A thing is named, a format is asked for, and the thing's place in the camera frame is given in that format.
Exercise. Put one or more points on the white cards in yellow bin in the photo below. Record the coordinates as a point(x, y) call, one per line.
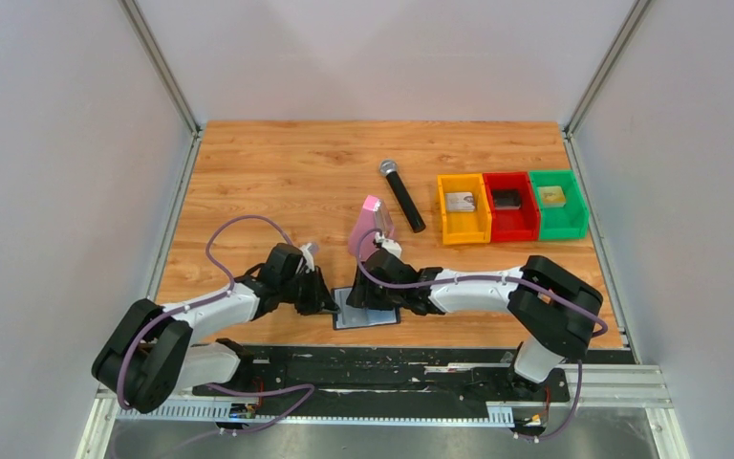
point(459, 202)

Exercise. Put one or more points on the red plastic bin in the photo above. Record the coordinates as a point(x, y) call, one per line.
point(515, 216)

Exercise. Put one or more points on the blue leather card holder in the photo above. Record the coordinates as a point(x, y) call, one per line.
point(350, 317)

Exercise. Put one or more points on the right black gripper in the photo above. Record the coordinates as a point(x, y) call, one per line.
point(362, 294)

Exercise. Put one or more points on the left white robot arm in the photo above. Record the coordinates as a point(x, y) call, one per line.
point(156, 350)

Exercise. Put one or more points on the gold cards in green bin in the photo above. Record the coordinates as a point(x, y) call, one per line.
point(551, 196)

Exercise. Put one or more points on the green plastic bin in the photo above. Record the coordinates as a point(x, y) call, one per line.
point(566, 221)

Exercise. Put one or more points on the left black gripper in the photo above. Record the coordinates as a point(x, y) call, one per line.
point(321, 300)

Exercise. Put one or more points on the pink metronome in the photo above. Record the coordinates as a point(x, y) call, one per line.
point(373, 214)

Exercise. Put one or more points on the yellow plastic bin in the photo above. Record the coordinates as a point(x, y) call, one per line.
point(470, 227)

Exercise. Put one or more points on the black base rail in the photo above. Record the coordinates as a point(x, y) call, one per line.
point(390, 382)

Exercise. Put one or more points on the black microphone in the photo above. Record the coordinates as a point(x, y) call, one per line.
point(389, 171)

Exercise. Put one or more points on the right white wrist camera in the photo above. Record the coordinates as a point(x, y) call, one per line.
point(388, 244)

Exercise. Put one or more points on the black cards in red bin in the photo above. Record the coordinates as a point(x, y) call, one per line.
point(506, 199)

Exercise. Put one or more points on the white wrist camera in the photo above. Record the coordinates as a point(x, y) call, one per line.
point(309, 250)
point(388, 244)

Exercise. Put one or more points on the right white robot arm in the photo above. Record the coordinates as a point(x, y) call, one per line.
point(558, 309)

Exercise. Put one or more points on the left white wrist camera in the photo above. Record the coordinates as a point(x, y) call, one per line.
point(309, 250)

